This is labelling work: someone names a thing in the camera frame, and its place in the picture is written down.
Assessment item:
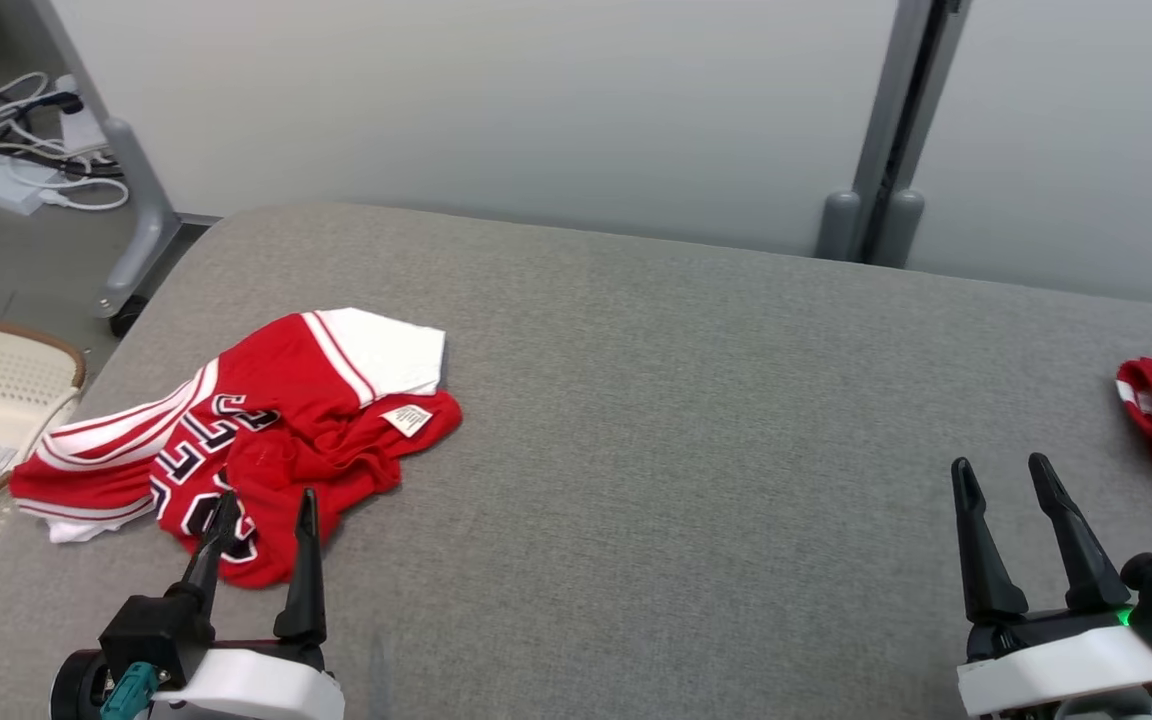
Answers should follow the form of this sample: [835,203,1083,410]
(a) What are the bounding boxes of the red jersey white sleeves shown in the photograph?
[10,307,465,590]

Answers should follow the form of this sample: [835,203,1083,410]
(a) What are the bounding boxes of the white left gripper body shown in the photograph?
[151,640,346,720]

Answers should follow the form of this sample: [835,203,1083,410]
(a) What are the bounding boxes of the left camera cable teal plug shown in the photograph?
[99,660,159,720]

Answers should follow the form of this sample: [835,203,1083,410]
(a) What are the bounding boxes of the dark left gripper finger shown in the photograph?
[181,490,242,614]
[273,488,328,644]

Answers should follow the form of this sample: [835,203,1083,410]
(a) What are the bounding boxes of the grey cylindrical post foot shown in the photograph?
[874,189,926,269]
[815,190,863,262]

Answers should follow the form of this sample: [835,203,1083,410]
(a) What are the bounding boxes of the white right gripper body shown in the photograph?
[956,606,1152,717]

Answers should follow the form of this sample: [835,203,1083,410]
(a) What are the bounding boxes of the white cable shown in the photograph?
[4,158,131,213]

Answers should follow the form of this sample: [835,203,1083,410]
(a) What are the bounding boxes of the grey partition leg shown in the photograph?
[31,0,183,339]

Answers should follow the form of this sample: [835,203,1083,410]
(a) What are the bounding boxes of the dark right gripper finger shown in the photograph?
[951,457,1030,624]
[1028,453,1133,614]

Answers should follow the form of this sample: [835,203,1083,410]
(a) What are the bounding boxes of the grey partition post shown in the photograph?
[851,0,973,267]

